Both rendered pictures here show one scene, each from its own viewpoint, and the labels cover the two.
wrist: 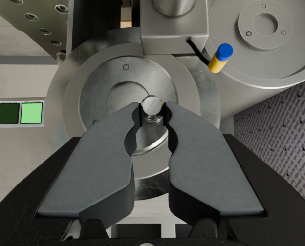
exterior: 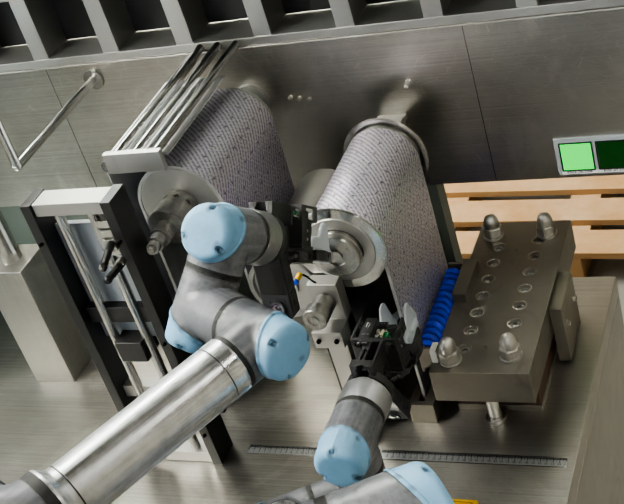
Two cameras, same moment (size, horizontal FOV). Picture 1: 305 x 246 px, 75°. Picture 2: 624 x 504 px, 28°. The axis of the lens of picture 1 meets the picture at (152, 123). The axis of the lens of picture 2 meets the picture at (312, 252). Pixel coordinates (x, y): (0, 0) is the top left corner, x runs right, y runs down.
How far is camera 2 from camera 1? 1.75 m
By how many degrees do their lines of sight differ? 38
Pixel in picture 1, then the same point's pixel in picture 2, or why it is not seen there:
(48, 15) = (504, 290)
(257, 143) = (264, 184)
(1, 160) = (612, 88)
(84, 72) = (368, 266)
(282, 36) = not seen: hidden behind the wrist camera
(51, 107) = (381, 249)
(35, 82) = not seen: outside the picture
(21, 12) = (529, 293)
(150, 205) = (374, 48)
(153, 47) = (332, 279)
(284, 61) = not seen: hidden behind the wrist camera
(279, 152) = (251, 196)
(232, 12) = (302, 293)
